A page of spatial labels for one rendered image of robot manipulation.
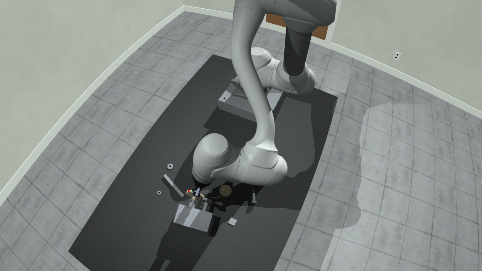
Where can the cream flat disc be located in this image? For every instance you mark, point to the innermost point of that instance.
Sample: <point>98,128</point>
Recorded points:
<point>225,190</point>

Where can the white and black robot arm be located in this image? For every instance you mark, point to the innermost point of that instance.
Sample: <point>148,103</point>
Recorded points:
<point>258,162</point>

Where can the grey hex bolt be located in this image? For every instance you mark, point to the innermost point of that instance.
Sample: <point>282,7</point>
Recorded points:
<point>253,202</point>

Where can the white flat bar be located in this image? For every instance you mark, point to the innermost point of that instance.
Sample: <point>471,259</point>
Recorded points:
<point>174,186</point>

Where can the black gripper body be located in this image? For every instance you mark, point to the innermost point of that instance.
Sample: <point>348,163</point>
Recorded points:
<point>198,184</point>

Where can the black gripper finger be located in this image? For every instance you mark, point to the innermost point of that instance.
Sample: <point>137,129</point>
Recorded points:
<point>196,192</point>

